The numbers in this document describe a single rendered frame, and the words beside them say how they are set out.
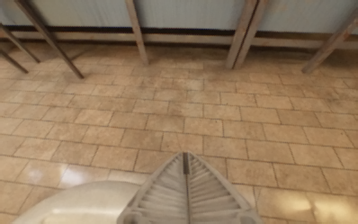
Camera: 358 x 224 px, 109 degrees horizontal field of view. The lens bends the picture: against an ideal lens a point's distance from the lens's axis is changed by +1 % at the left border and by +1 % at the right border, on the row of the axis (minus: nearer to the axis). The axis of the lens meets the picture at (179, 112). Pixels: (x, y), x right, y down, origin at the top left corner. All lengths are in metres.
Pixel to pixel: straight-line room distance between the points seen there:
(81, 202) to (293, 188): 0.88
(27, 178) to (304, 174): 1.47
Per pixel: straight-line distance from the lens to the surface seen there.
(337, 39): 1.42
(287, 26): 1.27
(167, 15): 1.11
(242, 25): 1.09
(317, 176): 1.03
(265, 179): 0.87
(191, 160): 0.17
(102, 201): 0.45
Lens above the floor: 0.75
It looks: 56 degrees down
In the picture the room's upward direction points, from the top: 2 degrees counter-clockwise
